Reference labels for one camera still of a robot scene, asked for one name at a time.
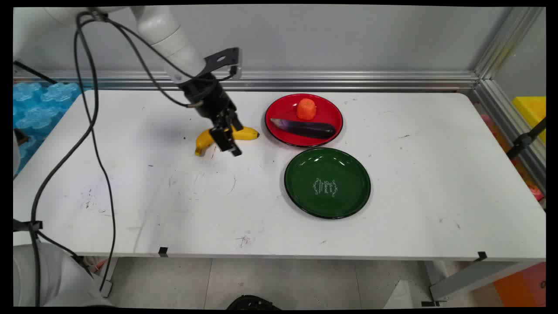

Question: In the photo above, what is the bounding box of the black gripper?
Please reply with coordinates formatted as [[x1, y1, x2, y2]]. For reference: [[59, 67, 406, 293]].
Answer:
[[178, 73, 243, 157]]

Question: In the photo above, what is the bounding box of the purple eggplant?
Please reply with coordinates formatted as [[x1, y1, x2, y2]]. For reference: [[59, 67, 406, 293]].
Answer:
[[270, 118, 337, 140]]

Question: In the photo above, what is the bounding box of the yellow banana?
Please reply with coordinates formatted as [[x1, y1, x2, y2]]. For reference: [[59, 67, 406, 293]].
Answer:
[[194, 126, 260, 157]]

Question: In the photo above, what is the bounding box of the red round plate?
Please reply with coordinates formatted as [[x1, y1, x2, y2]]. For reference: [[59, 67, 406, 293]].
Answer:
[[265, 93, 344, 148]]

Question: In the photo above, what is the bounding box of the orange carrot piece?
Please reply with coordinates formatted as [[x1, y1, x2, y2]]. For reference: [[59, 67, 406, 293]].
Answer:
[[297, 99, 317, 121]]

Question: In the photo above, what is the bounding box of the green round plate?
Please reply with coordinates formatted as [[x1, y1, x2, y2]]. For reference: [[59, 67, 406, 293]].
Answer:
[[284, 147, 372, 219]]

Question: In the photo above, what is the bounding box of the black object on floor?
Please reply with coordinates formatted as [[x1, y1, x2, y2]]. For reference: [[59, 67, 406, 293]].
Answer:
[[226, 295, 282, 311]]

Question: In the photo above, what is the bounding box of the blue plastic bottle pack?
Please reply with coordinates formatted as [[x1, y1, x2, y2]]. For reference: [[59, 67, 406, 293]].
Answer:
[[13, 82, 90, 176]]

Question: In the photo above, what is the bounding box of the grey table leg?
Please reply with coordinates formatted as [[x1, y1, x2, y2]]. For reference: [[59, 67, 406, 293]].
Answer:
[[420, 260, 543, 307]]

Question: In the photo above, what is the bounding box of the black stand clamp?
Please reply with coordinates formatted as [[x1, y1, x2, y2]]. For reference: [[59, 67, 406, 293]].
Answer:
[[506, 117, 546, 160]]

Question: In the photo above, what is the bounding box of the yellow box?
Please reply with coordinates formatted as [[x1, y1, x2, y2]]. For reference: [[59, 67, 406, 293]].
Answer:
[[512, 96, 546, 145]]

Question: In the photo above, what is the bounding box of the orange box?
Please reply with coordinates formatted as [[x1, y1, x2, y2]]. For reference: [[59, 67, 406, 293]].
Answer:
[[493, 262, 546, 307]]

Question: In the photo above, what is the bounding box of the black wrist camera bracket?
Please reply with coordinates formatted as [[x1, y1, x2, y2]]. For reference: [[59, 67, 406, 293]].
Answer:
[[203, 47, 243, 81]]

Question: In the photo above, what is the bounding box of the thin black cable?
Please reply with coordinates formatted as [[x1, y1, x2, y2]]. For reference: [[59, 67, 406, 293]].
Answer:
[[74, 17, 238, 294]]

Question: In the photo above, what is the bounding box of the thick black cable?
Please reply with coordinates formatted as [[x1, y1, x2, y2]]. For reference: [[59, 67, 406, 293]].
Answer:
[[29, 10, 109, 308]]

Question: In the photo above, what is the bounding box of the black velcro strap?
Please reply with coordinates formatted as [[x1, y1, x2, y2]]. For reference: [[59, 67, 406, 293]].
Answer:
[[13, 219, 44, 232]]

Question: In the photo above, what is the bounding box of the aluminium side frame rail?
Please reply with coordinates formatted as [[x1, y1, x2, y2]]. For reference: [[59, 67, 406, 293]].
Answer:
[[473, 78, 546, 195]]

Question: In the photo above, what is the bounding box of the aluminium frame post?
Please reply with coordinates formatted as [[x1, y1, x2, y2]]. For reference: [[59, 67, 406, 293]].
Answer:
[[473, 6, 546, 80]]

